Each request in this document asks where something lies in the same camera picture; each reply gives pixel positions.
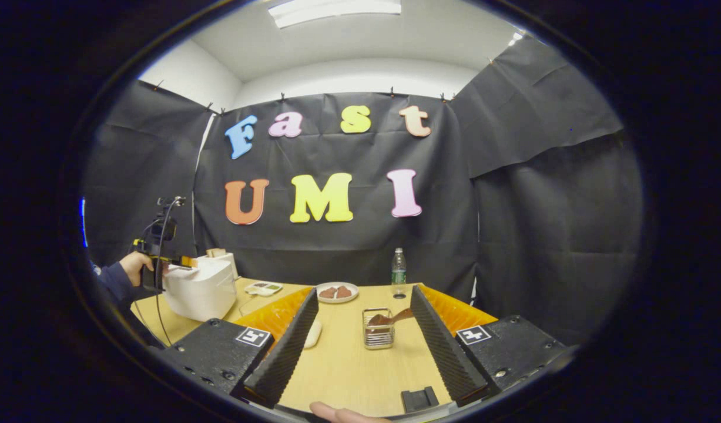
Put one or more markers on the clear water bottle green label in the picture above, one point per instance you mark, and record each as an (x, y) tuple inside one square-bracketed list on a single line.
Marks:
[(399, 273)]

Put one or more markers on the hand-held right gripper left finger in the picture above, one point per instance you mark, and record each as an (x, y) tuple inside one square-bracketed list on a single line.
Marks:
[(281, 352)]

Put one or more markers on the brown meat piece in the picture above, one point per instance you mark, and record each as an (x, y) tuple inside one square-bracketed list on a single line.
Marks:
[(344, 291), (328, 292)]

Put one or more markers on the white toaster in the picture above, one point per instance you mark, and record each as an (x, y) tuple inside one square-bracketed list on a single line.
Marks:
[(225, 258)]

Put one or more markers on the white round plate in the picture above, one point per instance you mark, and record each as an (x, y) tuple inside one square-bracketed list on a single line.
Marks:
[(336, 300)]

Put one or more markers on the white divided sauce dish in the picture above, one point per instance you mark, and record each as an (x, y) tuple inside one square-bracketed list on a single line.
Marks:
[(263, 288)]

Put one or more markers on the brown wooden spoon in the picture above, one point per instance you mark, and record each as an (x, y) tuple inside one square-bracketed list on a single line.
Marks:
[(384, 320)]

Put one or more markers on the long ceiling light panel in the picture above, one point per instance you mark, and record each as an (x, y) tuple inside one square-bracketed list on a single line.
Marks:
[(334, 10)]

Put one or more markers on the small ceiling light panel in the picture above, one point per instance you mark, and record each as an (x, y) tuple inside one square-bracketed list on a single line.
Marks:
[(516, 39)]

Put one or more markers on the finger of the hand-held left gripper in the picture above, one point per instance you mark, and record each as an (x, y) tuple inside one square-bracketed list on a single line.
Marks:
[(187, 261)]

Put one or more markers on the white rice cooker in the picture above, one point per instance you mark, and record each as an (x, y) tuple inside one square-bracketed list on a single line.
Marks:
[(201, 291)]

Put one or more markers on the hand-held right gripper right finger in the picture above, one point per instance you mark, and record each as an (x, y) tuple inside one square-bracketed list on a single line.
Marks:
[(445, 352)]

